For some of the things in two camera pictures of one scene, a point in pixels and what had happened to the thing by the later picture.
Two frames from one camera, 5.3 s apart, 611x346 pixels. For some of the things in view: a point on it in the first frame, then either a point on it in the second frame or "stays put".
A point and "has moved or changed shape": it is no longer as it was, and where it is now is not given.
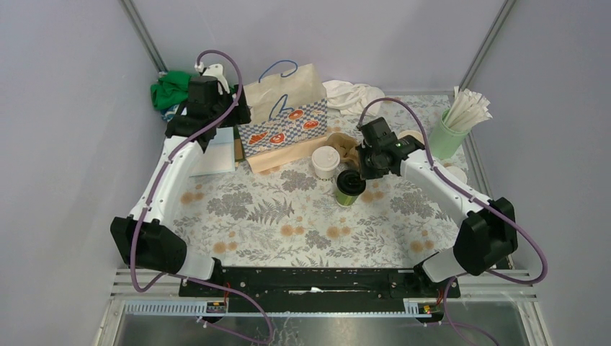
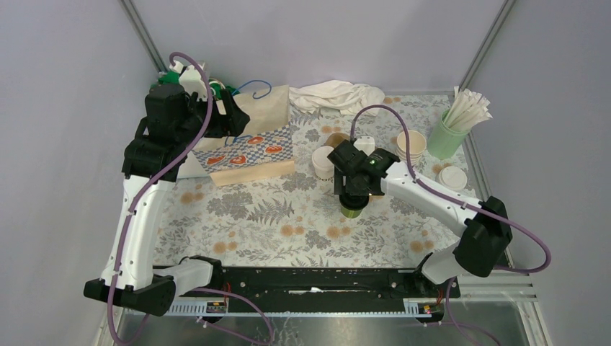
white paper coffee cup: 325,175 stays put
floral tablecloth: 262,215 stays put
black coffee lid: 350,182 has moved or changed shape
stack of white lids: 458,172 stays put
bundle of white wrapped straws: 467,109 stays put
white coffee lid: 326,158 stays put
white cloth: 352,99 stays put
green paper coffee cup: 343,200 → 351,213
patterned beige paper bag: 282,116 → 264,150
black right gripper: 366,174 → 349,187
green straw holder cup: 445,142 stays put
